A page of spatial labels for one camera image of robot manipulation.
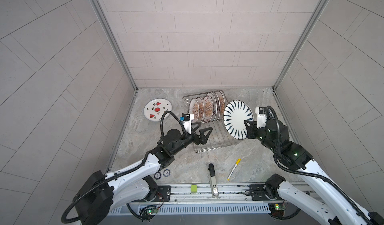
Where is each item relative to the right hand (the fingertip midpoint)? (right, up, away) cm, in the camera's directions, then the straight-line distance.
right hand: (243, 122), depth 70 cm
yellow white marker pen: (0, -24, +11) cm, 26 cm away
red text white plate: (-15, +5, +24) cm, 29 cm away
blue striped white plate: (-3, +4, +4) cm, 6 cm away
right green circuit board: (+15, -40, -2) cm, 43 cm away
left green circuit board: (-41, -38, -6) cm, 57 cm away
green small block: (-23, -34, +3) cm, 41 cm away
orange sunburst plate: (-10, +10, +15) cm, 21 cm away
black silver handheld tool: (-14, -30, +1) cm, 33 cm away
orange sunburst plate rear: (-7, +8, +15) cm, 18 cm away
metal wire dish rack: (-9, -13, +19) cm, 24 cm away
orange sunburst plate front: (-24, +5, +24) cm, 34 cm away
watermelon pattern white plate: (-52, +4, +32) cm, 62 cm away
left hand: (-16, -3, -1) cm, 16 cm away
